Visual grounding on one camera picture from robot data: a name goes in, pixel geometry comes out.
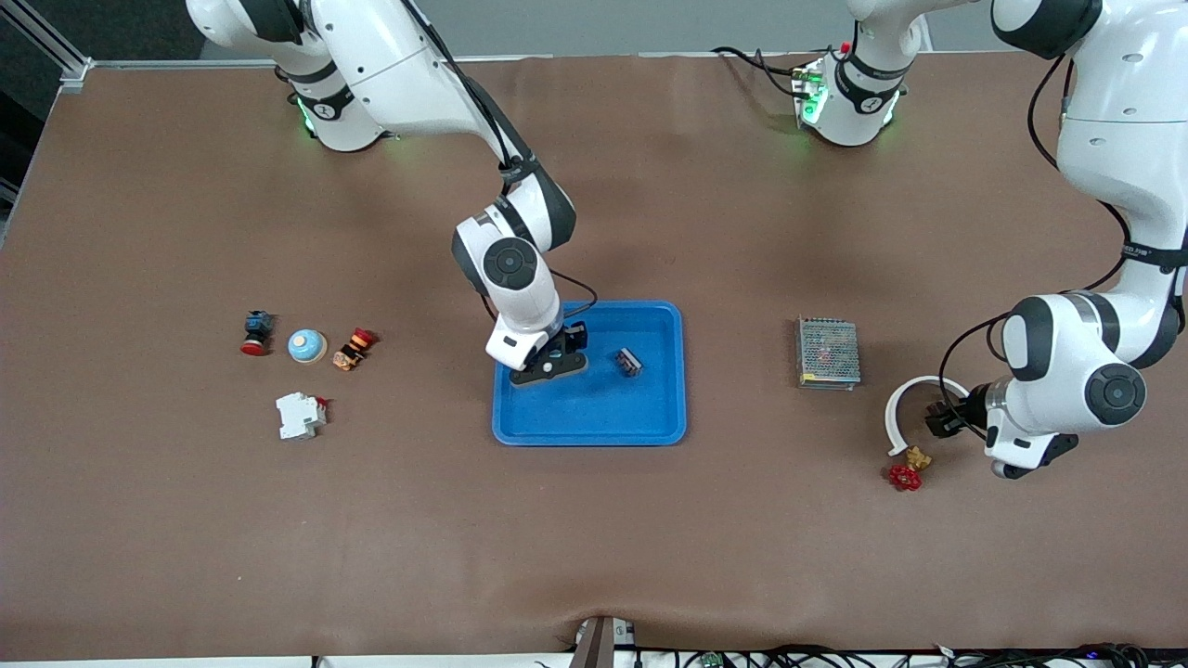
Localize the black cable bundle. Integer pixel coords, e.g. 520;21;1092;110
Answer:
637;644;1188;668

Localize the grey metal camera bracket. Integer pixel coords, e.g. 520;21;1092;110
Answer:
574;615;638;668

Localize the red button orange black body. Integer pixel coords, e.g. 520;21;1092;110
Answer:
332;328;379;373

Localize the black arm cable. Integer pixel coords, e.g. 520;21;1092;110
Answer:
937;51;1133;442
399;0;600;323

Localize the white circuit breaker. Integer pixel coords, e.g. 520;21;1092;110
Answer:
276;392;329;441

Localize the metal mesh power supply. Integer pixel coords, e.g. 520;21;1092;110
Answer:
795;316;862;392

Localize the brown table mat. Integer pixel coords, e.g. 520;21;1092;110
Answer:
0;51;1188;662

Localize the brass valve red handle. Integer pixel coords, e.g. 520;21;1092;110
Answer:
888;446;933;493

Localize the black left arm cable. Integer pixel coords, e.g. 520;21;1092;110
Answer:
937;51;1133;442

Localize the red button blue black body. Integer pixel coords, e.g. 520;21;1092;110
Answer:
240;311;277;357

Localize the blue plastic tray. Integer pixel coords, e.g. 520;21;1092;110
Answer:
491;300;689;447

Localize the white curved plastic piece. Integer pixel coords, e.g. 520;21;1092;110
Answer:
884;375;971;457

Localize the aluminium frame rail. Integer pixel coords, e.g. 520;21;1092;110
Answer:
0;0;96;96

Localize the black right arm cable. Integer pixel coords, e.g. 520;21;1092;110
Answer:
399;0;600;323

